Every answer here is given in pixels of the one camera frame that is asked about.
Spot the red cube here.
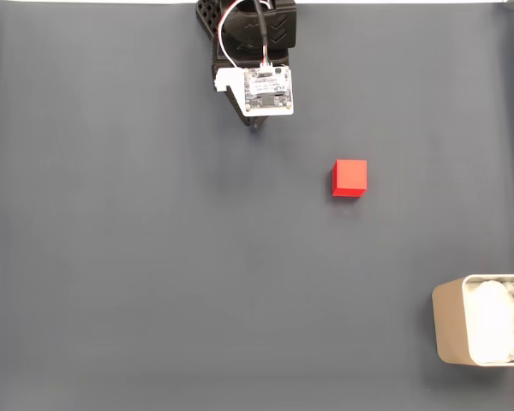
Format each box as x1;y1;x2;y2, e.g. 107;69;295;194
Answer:
332;158;368;199

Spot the beige metal box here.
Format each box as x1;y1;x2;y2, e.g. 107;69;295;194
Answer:
431;273;514;367

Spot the grey table mat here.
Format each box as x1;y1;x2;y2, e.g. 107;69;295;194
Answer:
0;2;514;411

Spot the white crumpled paper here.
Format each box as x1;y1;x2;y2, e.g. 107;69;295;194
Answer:
469;278;514;364

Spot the black camera cable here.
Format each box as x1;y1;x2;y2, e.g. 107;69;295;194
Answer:
251;0;272;62

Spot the camera board on white mount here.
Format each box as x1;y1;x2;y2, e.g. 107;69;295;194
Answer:
213;63;296;117

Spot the white and red motor wire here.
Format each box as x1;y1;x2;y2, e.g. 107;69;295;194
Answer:
216;0;246;70

